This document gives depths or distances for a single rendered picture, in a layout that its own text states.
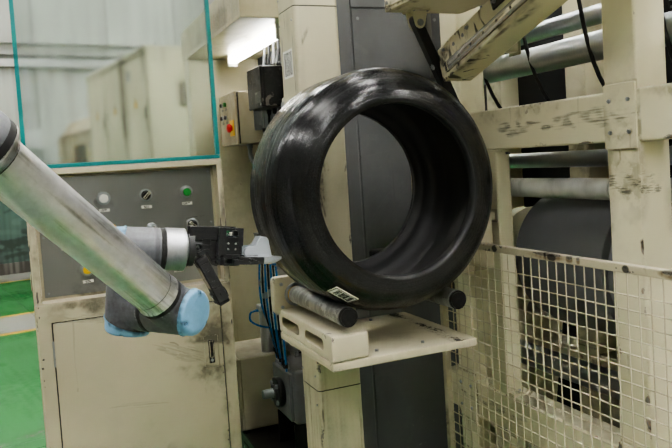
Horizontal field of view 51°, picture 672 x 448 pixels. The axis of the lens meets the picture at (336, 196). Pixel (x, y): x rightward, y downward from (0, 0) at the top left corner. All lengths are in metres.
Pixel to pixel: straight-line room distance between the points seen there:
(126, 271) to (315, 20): 0.94
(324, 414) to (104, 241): 0.97
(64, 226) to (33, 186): 0.09
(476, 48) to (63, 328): 1.35
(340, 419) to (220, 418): 0.42
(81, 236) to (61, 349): 0.97
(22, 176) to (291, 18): 1.00
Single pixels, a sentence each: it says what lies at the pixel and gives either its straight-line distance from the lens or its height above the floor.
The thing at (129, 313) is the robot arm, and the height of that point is 0.97.
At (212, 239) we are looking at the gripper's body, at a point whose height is 1.09.
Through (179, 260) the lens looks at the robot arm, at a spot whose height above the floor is 1.06.
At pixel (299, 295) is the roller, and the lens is 1.79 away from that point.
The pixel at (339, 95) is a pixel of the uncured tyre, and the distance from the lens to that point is 1.54.
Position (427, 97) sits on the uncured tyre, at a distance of 1.63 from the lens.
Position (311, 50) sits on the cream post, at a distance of 1.93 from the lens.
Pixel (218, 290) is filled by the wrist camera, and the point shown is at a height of 0.98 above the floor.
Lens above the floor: 1.25
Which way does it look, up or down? 3 degrees down
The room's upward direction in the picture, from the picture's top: 4 degrees counter-clockwise
